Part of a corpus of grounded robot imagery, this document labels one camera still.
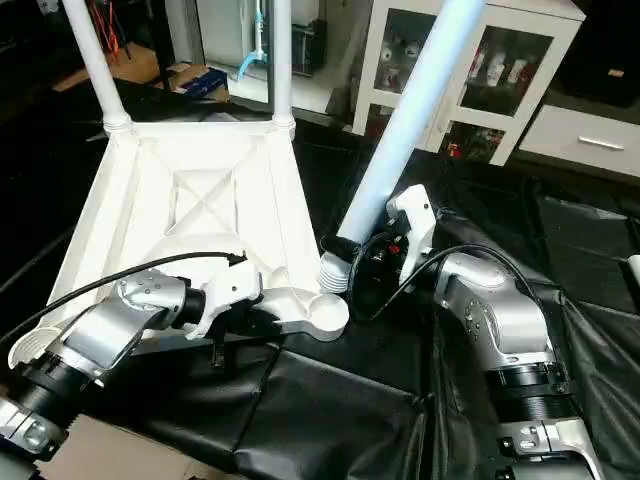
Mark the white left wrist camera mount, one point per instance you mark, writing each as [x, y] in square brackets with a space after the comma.
[225, 290]

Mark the black work mat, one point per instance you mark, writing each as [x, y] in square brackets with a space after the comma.
[330, 410]

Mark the white drawer unit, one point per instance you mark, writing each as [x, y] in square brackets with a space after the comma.
[585, 140]

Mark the white plastic table top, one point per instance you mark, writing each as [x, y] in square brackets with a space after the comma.
[200, 210]

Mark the light blue plastic object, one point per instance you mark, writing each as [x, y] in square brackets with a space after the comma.
[250, 45]

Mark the brown cardboard box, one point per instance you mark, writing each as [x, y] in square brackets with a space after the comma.
[195, 78]

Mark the white glass door cabinet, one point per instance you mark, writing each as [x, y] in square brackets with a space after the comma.
[470, 70]

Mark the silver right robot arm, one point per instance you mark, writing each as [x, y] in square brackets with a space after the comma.
[500, 340]

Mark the grey vertical metal pole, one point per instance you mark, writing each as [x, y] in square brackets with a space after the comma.
[270, 60]

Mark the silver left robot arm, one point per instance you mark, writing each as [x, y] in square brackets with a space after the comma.
[90, 345]

